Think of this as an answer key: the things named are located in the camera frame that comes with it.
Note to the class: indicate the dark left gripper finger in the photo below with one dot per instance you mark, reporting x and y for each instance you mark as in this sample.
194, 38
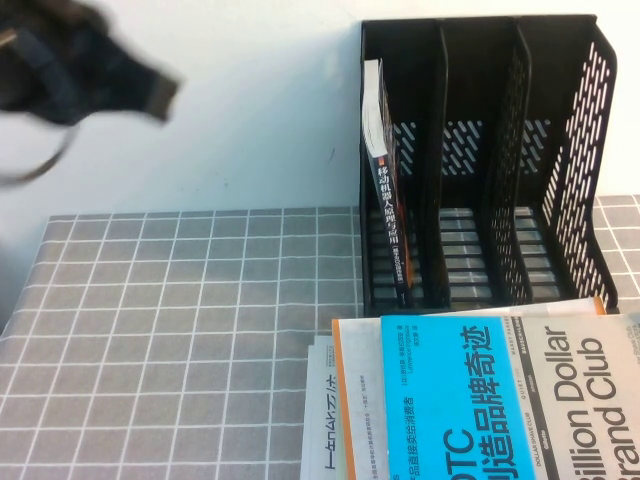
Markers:
165, 95

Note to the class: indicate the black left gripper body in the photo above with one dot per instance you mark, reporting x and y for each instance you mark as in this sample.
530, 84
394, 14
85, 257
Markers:
120, 75

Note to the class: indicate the dark navy robot book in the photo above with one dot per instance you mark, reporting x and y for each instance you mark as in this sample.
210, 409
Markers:
387, 200

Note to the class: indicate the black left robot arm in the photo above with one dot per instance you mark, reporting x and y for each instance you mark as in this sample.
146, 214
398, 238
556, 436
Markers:
35, 60

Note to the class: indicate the black three-slot book stand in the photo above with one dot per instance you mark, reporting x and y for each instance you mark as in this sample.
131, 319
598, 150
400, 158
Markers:
475, 75

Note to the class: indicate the white orange-edged book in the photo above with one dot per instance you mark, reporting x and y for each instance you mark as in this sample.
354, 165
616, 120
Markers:
360, 360

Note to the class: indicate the white black-lettered book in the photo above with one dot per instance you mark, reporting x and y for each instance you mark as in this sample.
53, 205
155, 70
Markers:
322, 400

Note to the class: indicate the blue grey Brand Club book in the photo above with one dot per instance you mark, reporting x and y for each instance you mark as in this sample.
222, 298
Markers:
475, 400

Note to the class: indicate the grey white-grid tablecloth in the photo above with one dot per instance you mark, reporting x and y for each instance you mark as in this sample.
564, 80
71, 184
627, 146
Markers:
150, 300

